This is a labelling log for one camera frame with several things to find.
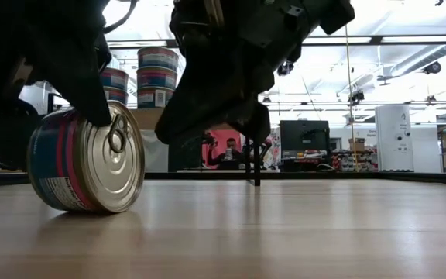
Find white hanging cloth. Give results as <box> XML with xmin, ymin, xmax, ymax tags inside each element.
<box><xmin>142</xmin><ymin>129</ymin><xmax>170</xmax><ymax>174</ymax></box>

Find black cabinet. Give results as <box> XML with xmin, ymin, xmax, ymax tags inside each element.
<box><xmin>280</xmin><ymin>119</ymin><xmax>331</xmax><ymax>160</ymax></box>

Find red hanging cloth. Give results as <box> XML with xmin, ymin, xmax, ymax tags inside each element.
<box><xmin>202</xmin><ymin>129</ymin><xmax>244</xmax><ymax>171</ymax></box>

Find black overhead light bar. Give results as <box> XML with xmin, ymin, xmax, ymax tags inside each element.
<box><xmin>106</xmin><ymin>34</ymin><xmax>446</xmax><ymax>50</ymax></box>

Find black hanging spotlight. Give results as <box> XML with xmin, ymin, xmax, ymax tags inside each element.
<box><xmin>348</xmin><ymin>90</ymin><xmax>365</xmax><ymax>105</ymax></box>
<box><xmin>276</xmin><ymin>60</ymin><xmax>296</xmax><ymax>78</ymax></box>
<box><xmin>423</xmin><ymin>60</ymin><xmax>443</xmax><ymax>76</ymax></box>

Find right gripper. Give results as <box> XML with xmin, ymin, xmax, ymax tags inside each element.
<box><xmin>154</xmin><ymin>0</ymin><xmax>324</xmax><ymax>145</ymax></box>

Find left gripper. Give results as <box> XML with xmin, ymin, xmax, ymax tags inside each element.
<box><xmin>0</xmin><ymin>22</ymin><xmax>113</xmax><ymax>171</ymax></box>

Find cardboard box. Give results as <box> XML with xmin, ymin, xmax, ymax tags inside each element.
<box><xmin>348</xmin><ymin>137</ymin><xmax>366</xmax><ymax>153</ymax></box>

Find wooden shelf with black legs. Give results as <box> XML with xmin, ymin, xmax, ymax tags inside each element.
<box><xmin>46</xmin><ymin>91</ymin><xmax>262</xmax><ymax>188</ymax></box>

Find yellow hanging cord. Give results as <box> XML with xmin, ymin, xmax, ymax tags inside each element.
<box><xmin>342</xmin><ymin>22</ymin><xmax>360</xmax><ymax>174</ymax></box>

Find rack with white containers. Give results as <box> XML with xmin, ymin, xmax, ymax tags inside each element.
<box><xmin>331</xmin><ymin>150</ymin><xmax>379</xmax><ymax>173</ymax></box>

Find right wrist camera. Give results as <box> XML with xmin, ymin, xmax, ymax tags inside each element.
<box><xmin>318</xmin><ymin>0</ymin><xmax>356</xmax><ymax>36</ymax></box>

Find seated person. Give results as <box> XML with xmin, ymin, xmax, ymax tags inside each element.
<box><xmin>206</xmin><ymin>137</ymin><xmax>249</xmax><ymax>171</ymax></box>

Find white pillar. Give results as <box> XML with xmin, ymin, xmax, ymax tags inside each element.
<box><xmin>374</xmin><ymin>103</ymin><xmax>415</xmax><ymax>171</ymax></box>

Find black metal table frame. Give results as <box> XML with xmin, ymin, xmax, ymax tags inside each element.
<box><xmin>0</xmin><ymin>170</ymin><xmax>446</xmax><ymax>188</ymax></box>

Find floral poster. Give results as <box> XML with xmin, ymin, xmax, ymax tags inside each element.
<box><xmin>263</xmin><ymin>129</ymin><xmax>282</xmax><ymax>171</ymax></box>

